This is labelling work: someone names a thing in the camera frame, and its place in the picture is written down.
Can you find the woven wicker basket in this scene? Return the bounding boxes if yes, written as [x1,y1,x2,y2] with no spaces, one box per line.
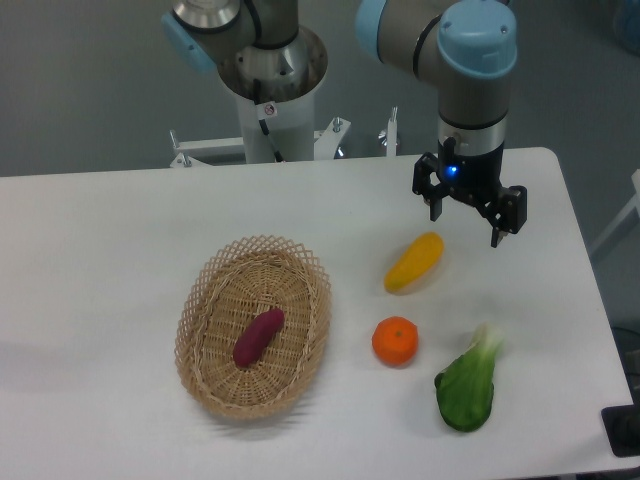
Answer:
[174,235,331,420]

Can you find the purple sweet potato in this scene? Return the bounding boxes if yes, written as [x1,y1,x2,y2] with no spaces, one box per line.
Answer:
[232,308,285,368]

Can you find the black device at table edge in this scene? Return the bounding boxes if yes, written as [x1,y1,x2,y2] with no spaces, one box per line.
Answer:
[601,404,639,458]

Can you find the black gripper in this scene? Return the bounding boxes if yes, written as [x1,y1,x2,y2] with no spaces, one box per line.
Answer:
[412,138,527,248]

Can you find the orange tangerine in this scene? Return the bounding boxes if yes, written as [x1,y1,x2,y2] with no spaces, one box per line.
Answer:
[371,316,419,367]

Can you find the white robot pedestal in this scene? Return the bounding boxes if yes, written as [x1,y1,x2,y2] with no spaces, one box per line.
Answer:
[168,24,401,169]

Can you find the green bok choy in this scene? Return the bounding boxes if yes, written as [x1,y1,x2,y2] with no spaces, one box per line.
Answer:
[434,323,503,433]

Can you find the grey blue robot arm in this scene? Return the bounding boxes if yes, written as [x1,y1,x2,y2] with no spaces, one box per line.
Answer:
[161,1,527,244]

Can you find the yellow mango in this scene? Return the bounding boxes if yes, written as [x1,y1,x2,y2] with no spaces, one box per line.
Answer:
[383,232,445,293]

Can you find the white frame at right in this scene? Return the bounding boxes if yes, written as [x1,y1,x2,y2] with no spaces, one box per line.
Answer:
[589,170,639,261]

